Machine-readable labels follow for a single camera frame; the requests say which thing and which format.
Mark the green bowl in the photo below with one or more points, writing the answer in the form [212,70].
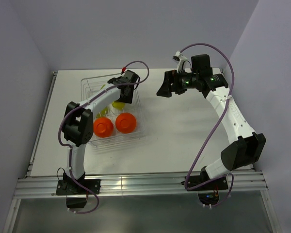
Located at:
[103,112]
[118,105]

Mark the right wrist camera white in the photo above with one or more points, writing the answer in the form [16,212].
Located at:
[181,60]

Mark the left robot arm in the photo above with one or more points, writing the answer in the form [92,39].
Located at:
[77,126]

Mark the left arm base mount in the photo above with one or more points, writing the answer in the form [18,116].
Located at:
[69,187]

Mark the aluminium rail front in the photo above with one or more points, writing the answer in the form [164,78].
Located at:
[134,184]

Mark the black box under rail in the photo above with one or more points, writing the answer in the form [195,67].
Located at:
[76,203]

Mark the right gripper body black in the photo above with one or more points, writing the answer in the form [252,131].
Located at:
[184,81]

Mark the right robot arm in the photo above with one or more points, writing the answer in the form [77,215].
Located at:
[245,145]

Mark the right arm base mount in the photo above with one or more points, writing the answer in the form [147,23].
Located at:
[196,183]

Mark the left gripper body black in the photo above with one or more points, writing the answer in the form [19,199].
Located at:
[128,99]

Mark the orange bowl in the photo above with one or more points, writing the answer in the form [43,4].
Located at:
[103,127]
[125,123]

